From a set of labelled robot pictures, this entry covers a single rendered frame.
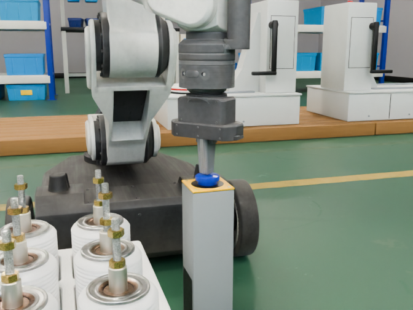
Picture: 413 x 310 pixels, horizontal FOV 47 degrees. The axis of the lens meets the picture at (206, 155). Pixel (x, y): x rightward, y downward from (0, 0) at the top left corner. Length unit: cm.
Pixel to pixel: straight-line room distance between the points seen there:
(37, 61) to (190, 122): 457
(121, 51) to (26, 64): 426
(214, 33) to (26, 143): 195
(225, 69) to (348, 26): 246
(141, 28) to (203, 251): 51
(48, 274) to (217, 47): 39
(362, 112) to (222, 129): 249
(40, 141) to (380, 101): 205
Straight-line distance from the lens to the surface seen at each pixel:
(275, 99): 288
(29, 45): 899
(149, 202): 112
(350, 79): 318
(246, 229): 118
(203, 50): 72
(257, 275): 119
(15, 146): 260
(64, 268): 84
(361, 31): 320
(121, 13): 108
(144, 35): 106
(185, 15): 71
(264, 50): 293
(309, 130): 291
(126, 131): 128
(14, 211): 68
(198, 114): 75
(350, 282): 121
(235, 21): 73
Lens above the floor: 53
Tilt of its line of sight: 13 degrees down
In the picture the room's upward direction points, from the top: straight up
